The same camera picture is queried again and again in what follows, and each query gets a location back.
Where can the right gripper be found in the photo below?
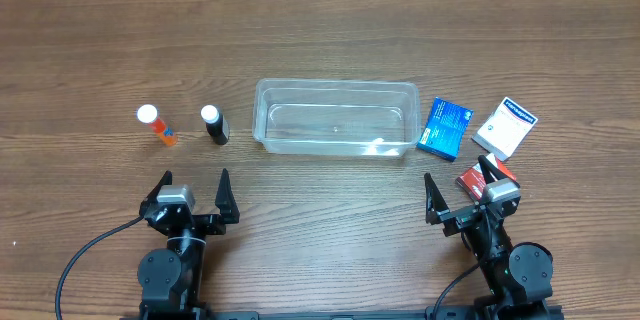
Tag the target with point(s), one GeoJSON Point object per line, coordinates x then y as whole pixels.
{"type": "Point", "coordinates": [465, 215]}

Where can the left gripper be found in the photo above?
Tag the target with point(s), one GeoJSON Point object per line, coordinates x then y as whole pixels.
{"type": "Point", "coordinates": [198, 221]}

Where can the red Panadol box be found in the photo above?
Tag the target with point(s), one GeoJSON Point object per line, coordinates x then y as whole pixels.
{"type": "Point", "coordinates": [472, 180]}

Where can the blue VapoDrops box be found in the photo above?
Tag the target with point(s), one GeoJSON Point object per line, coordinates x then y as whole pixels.
{"type": "Point", "coordinates": [445, 128]}

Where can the black bottle white cap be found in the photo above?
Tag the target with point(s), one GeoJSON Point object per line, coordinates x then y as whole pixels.
{"type": "Point", "coordinates": [216, 124]}

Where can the white Hansaplast box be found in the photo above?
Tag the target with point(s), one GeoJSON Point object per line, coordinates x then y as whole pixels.
{"type": "Point", "coordinates": [505, 129]}

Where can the orange bottle white cap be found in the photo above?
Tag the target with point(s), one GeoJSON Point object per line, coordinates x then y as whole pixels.
{"type": "Point", "coordinates": [149, 115]}

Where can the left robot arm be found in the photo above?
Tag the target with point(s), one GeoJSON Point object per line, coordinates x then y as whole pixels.
{"type": "Point", "coordinates": [171, 277]}

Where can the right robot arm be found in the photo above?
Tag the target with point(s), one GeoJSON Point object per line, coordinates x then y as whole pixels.
{"type": "Point", "coordinates": [518, 276]}

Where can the clear plastic container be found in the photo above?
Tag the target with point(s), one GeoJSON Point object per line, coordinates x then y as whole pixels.
{"type": "Point", "coordinates": [336, 117]}

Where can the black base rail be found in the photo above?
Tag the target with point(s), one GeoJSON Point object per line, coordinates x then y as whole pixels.
{"type": "Point", "coordinates": [340, 315]}

